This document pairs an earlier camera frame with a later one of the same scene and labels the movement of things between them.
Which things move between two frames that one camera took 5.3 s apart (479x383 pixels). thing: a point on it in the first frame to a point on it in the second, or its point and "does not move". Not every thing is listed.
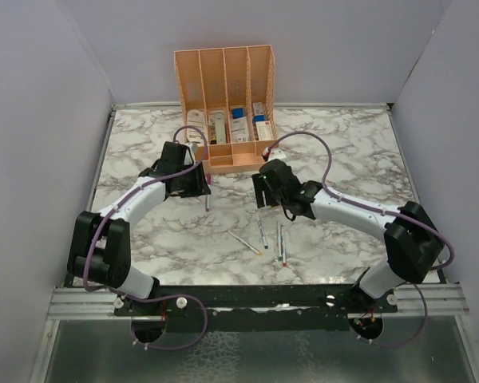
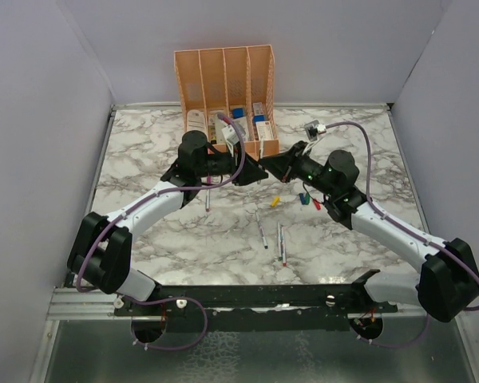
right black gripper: [261, 187] to [286, 164]
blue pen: [264, 238] does not move
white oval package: [196, 118] does not move
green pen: [279, 241] does not move
